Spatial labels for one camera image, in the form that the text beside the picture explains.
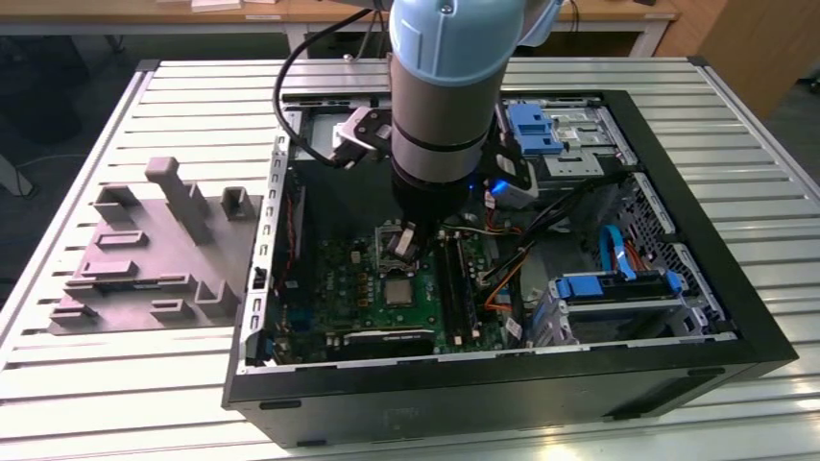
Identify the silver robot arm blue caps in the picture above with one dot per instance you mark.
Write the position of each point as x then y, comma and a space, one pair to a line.
436, 125

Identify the grey power supply unit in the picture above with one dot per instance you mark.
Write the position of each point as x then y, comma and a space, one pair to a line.
339, 201

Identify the black RAM slot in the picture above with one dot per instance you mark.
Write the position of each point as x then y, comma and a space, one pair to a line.
468, 288
449, 288

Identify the blue plastic drive latch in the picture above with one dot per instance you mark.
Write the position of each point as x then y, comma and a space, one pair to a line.
532, 129

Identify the green motherboard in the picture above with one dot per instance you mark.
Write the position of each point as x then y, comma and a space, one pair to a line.
345, 288

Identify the grey metal drive cage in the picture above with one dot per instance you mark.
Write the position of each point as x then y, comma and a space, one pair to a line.
569, 165

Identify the hard disk in blue carrier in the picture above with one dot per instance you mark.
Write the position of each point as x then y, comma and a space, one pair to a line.
580, 287

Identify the black graphics card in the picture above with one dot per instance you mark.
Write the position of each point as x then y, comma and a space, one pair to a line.
384, 343

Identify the grey metal disk bay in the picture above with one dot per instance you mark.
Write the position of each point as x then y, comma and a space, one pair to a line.
628, 303

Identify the black open PC case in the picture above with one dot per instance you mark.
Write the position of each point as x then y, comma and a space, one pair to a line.
448, 394

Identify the grey plastic parts rack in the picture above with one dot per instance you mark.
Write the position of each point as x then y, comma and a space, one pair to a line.
173, 249

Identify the dark RAM stick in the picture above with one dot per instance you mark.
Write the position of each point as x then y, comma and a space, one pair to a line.
131, 286

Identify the small white box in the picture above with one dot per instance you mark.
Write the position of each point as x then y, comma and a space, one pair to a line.
215, 5

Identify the wooden cabinet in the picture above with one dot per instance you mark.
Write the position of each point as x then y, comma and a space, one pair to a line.
756, 48

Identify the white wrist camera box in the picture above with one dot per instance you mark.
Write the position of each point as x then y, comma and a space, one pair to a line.
349, 144
519, 194

